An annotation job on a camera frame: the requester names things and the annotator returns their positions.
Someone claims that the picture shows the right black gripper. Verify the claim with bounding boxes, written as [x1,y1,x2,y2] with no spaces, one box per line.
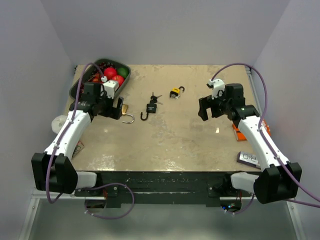
[198,89,231,122]

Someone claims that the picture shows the black padlock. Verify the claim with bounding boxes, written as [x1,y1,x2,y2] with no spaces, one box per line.
[140,103,157,121]

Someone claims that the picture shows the yellow padlock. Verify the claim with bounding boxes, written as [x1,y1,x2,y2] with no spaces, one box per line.
[169,86,185,100]

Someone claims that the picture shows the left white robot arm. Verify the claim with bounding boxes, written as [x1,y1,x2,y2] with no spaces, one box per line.
[31,80,123,196]

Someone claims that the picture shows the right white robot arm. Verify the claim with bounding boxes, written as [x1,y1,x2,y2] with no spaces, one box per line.
[198,79,302,204]

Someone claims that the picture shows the brass padlock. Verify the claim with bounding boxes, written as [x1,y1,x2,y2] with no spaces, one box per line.
[121,104,135,124]

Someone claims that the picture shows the red apple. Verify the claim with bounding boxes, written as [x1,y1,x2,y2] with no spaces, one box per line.
[112,75,125,86]

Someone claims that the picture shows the green lime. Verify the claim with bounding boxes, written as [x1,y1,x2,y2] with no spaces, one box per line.
[116,67,130,79]

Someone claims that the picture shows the strawberries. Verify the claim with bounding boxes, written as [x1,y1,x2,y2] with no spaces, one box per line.
[90,73,102,83]

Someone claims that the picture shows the dark green fruit tray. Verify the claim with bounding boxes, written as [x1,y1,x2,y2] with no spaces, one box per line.
[68,58,132,100]

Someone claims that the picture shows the red pomegranate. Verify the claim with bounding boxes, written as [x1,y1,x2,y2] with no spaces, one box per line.
[103,67,118,80]

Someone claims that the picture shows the dark cherries bunch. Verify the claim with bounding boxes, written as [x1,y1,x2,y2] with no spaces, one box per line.
[97,61,117,72]

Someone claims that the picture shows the orange razor package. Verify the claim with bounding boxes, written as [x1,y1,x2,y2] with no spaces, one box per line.
[231,120,271,142]

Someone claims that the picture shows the white tissue roll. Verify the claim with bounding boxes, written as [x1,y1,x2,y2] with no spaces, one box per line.
[51,115,67,134]

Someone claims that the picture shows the purple white card box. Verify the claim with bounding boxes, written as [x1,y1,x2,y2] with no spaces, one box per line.
[236,151,260,169]

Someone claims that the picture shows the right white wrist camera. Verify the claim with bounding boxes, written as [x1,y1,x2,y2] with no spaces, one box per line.
[206,78,225,100]

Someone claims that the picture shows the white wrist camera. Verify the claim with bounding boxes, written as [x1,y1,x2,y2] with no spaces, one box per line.
[206,78,225,100]
[101,76,119,99]

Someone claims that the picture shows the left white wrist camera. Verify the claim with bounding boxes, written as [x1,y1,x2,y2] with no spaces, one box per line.
[101,76,119,99]

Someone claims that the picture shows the aluminium frame rail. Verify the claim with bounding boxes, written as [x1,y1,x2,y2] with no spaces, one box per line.
[245,66,263,115]

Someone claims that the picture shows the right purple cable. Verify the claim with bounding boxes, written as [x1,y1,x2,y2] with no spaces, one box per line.
[212,62,320,216]

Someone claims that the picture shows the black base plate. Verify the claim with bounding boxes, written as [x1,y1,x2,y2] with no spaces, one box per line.
[75,171,251,210]

